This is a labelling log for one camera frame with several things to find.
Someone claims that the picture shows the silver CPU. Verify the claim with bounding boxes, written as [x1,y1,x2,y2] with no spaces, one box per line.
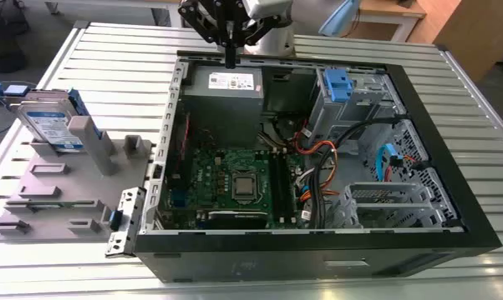
[233,178,257,198]

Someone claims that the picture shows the thick black case cable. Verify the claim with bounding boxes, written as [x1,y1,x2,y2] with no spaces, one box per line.
[309,114,410,228]

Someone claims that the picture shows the grey power supply unit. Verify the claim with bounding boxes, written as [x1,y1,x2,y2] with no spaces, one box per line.
[180,65,264,149]

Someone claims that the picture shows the orange power wire bundle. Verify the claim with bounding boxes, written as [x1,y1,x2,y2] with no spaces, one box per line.
[295,140,340,204]

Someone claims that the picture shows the blue plastic drive latch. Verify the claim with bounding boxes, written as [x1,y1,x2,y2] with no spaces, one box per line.
[324,67,355,103]

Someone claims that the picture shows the hard disk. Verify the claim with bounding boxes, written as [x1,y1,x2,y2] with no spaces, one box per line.
[0,81,102,154]

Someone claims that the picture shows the black RAM slot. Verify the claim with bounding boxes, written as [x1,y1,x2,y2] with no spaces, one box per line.
[280,149,297,223]
[269,149,288,223]

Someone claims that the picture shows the silver expansion slot bracket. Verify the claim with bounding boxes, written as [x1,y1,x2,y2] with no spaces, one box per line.
[104,186,149,259]

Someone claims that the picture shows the black PC case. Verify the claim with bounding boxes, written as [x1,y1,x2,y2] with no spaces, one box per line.
[133,49,503,284]

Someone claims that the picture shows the blue data wire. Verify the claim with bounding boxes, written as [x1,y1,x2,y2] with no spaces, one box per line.
[376,142,398,182]

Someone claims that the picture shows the silver optical drive cage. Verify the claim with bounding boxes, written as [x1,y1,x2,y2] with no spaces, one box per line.
[308,65,407,148]

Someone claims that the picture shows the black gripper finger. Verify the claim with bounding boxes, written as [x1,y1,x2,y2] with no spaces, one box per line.
[233,14,295,69]
[177,2,236,69]

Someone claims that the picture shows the orange wire with black connector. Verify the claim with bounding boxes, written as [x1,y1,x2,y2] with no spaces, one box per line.
[391,155,435,171]

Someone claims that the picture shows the green motherboard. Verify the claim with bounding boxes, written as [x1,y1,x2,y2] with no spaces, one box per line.
[157,146,315,231]

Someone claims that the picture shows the white framed table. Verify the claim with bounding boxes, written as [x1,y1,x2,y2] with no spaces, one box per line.
[45,0,186,28]

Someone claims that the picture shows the black graphics card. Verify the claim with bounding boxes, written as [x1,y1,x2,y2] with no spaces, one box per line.
[197,209,269,231]

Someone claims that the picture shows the silver disk bay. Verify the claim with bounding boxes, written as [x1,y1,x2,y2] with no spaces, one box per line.
[335,182,460,231]

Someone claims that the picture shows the wooden cabinet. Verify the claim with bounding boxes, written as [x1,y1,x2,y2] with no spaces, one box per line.
[434,0,503,84]

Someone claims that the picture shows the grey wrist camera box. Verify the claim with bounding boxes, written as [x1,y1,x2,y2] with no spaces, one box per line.
[241,0,295,20]

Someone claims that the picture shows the grey parts rack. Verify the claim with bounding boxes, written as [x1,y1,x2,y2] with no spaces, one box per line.
[0,117,157,242]

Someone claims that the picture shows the wooden desk white legs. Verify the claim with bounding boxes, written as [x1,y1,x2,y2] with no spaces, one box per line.
[346,0,428,43]

